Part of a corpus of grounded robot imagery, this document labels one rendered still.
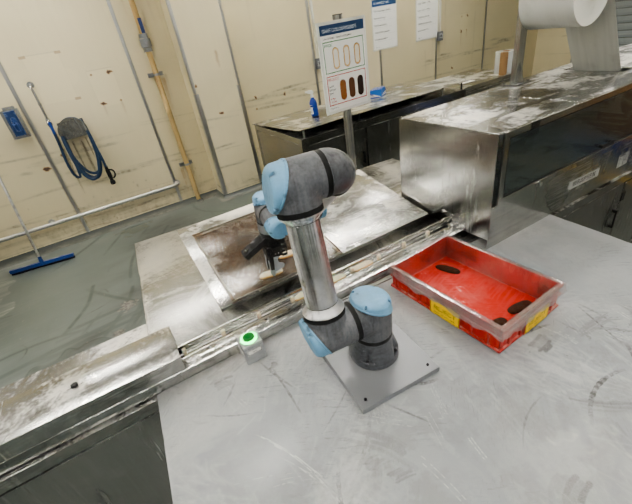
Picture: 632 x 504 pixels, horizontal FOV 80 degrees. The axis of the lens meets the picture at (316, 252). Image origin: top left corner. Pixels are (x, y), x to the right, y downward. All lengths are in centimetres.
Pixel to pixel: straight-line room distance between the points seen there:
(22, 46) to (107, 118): 87
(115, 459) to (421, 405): 98
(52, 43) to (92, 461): 400
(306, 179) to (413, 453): 70
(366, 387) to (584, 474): 52
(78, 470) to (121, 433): 16
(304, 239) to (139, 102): 407
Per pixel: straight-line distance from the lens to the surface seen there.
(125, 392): 133
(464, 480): 104
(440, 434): 109
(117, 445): 147
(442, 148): 172
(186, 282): 181
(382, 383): 115
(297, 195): 84
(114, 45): 480
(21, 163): 490
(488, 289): 150
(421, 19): 665
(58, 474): 150
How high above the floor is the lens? 174
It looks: 31 degrees down
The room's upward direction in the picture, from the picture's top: 10 degrees counter-clockwise
